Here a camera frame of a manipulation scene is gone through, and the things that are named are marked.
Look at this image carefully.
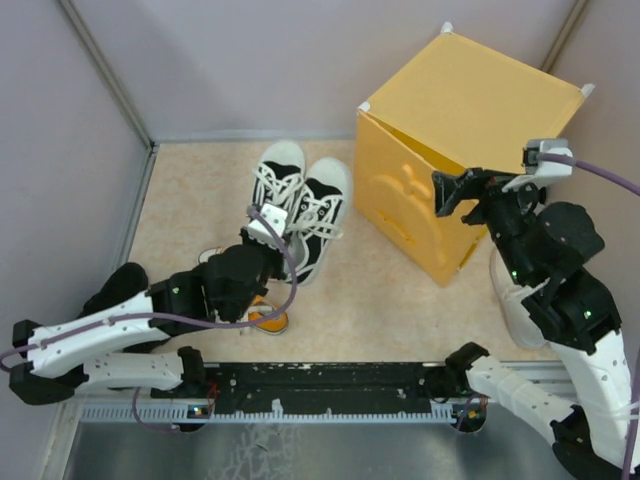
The orange sneaker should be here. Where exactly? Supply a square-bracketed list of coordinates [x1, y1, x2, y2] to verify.
[241, 296, 289, 335]
[197, 246, 225, 265]

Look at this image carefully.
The yellow cabinet door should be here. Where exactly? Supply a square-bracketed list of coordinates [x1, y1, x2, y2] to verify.
[354, 110, 487, 287]

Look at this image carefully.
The black white sneaker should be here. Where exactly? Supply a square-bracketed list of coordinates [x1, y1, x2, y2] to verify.
[251, 140, 306, 236]
[285, 157, 354, 286]

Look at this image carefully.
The yellow shoe cabinet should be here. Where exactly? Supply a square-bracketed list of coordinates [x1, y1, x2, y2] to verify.
[352, 22, 596, 288]

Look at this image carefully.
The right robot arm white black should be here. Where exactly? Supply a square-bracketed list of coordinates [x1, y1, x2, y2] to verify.
[432, 168, 639, 479]

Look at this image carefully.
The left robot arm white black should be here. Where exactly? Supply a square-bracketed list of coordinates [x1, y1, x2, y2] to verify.
[6, 228, 292, 406]

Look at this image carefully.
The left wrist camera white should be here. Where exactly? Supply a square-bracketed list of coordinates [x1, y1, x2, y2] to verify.
[245, 203, 289, 249]

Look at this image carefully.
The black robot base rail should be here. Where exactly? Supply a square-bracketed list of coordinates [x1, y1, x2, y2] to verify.
[151, 362, 471, 415]

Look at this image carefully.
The grey cable duct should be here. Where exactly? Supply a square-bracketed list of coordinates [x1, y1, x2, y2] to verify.
[80, 400, 457, 426]

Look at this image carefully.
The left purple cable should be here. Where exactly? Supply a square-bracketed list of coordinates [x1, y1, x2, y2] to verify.
[0, 207, 300, 374]

